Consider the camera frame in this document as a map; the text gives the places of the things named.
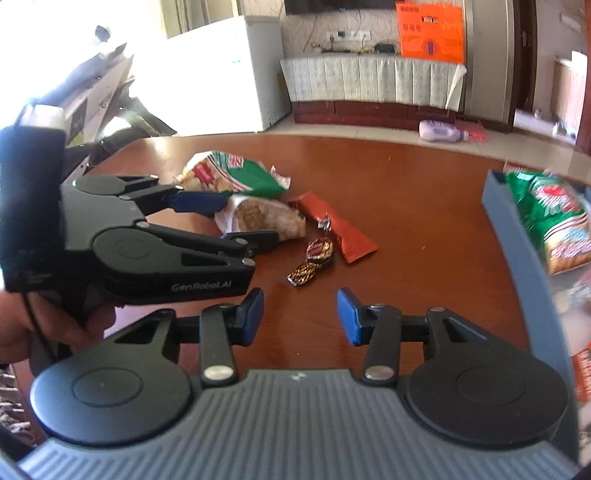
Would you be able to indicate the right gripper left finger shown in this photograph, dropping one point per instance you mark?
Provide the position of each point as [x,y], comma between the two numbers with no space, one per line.
[222,326]

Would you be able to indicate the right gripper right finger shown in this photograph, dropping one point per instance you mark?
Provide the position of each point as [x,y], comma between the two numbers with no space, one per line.
[377,326]

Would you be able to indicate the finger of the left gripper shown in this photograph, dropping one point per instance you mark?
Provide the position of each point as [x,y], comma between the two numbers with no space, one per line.
[181,200]
[255,242]

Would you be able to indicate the white brown snack packet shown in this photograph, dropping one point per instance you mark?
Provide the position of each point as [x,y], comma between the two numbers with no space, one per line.
[244,214]

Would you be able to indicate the red snack bar wrapper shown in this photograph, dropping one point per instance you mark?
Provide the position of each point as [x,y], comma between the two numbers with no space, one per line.
[353,244]

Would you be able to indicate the green shrimp chips bag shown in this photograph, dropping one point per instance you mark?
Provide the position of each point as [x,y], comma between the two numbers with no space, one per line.
[554,217]

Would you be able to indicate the person's left hand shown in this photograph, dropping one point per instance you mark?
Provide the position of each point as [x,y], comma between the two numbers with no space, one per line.
[56,325]

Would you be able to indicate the gold brown candy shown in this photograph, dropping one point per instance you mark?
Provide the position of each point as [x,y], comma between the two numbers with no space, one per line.
[318,255]

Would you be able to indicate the white chest freezer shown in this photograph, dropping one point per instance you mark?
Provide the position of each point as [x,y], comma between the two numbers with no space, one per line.
[222,78]

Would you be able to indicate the blue shallow tray box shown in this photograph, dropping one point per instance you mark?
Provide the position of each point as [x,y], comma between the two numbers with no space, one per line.
[555,336]

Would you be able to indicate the cabinet with lace cloth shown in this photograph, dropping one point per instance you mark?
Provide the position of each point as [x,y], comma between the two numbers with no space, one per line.
[375,90]

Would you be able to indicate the pink floor mat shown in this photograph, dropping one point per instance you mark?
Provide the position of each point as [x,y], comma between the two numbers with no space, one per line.
[474,129]

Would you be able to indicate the orange gift box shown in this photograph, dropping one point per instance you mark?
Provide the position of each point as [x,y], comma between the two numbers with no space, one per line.
[431,31]

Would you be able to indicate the black wall television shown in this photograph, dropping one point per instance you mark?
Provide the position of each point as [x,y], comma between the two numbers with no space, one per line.
[302,7]

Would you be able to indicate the white wall power strip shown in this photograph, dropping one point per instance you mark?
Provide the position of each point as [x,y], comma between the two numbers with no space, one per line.
[349,36]

